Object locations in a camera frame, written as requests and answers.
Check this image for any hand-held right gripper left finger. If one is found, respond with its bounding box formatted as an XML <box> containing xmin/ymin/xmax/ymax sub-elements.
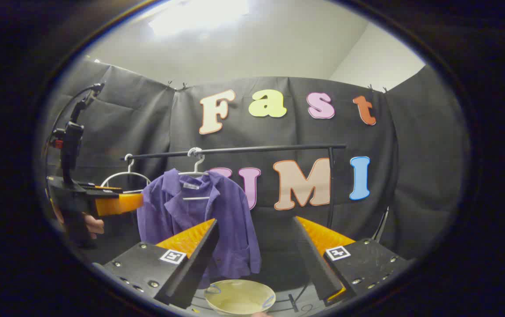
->
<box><xmin>103</xmin><ymin>218</ymin><xmax>219</xmax><ymax>310</ymax></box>

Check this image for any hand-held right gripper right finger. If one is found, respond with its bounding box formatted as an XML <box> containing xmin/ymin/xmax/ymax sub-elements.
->
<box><xmin>293</xmin><ymin>216</ymin><xmax>409</xmax><ymax>306</ymax></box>

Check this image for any beige laundry hamper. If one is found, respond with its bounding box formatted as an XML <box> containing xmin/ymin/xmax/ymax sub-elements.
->
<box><xmin>204</xmin><ymin>280</ymin><xmax>276</xmax><ymax>317</ymax></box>

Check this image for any purple shirt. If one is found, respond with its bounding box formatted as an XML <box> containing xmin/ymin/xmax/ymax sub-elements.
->
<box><xmin>137</xmin><ymin>169</ymin><xmax>262</xmax><ymax>289</ymax></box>

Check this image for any white plastic hanger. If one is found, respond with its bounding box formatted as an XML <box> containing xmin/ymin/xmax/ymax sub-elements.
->
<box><xmin>178</xmin><ymin>147</ymin><xmax>212</xmax><ymax>202</ymax></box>
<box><xmin>100</xmin><ymin>153</ymin><xmax>153</xmax><ymax>195</ymax></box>

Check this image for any black clothes rack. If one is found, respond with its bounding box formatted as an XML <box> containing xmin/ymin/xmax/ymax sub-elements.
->
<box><xmin>121</xmin><ymin>144</ymin><xmax>348</xmax><ymax>312</ymax></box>

